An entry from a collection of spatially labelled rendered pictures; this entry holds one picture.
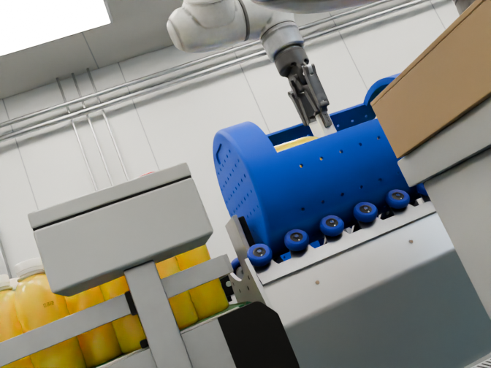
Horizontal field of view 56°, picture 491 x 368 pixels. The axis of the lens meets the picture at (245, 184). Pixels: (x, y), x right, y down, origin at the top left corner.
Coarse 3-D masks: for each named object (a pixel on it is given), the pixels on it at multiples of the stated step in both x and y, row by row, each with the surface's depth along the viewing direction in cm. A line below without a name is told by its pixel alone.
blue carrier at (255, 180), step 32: (256, 128) 89; (288, 128) 109; (352, 128) 89; (224, 160) 95; (256, 160) 83; (288, 160) 84; (320, 160) 85; (352, 160) 87; (384, 160) 89; (224, 192) 105; (256, 192) 82; (288, 192) 83; (320, 192) 85; (352, 192) 88; (384, 192) 91; (416, 192) 97; (256, 224) 89; (288, 224) 85; (352, 224) 96
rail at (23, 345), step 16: (192, 272) 69; (208, 272) 69; (224, 272) 70; (176, 288) 68; (96, 304) 65; (112, 304) 66; (64, 320) 64; (80, 320) 64; (96, 320) 65; (112, 320) 65; (16, 336) 62; (32, 336) 63; (48, 336) 63; (64, 336) 63; (0, 352) 61; (16, 352) 62; (32, 352) 62
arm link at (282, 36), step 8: (280, 24) 104; (288, 24) 104; (272, 32) 104; (280, 32) 103; (288, 32) 103; (296, 32) 104; (264, 40) 106; (272, 40) 104; (280, 40) 103; (288, 40) 103; (296, 40) 103; (264, 48) 107; (272, 48) 104; (280, 48) 103; (288, 48) 104; (272, 56) 106
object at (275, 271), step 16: (416, 208) 90; (432, 208) 89; (368, 224) 88; (384, 224) 87; (400, 224) 87; (336, 240) 85; (352, 240) 85; (368, 240) 85; (304, 256) 83; (320, 256) 83; (256, 272) 81; (272, 272) 81; (288, 272) 80
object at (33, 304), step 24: (0, 288) 69; (24, 288) 65; (48, 288) 66; (0, 312) 67; (24, 312) 65; (48, 312) 65; (0, 336) 66; (24, 360) 66; (48, 360) 63; (72, 360) 64
